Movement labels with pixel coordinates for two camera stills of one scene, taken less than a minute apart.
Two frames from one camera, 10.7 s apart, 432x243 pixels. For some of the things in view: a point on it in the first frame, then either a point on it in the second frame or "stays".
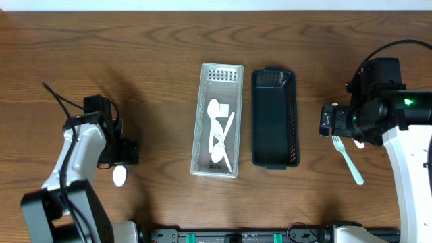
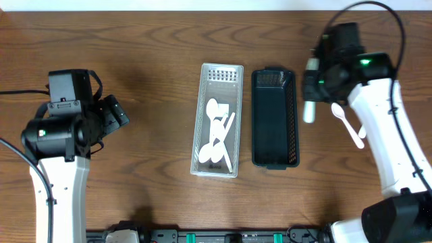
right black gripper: x=340 y=127 → x=307 y=92
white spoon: x=212 y=109 stays
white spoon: x=219 y=148 stays
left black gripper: x=129 y=152 → x=109 y=123
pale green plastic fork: x=341 y=148 → x=310 y=108
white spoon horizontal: x=217 y=130 stays
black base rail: x=298 y=233 stays
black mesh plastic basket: x=275 y=118 stays
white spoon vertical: x=119 y=175 → x=204 y=152
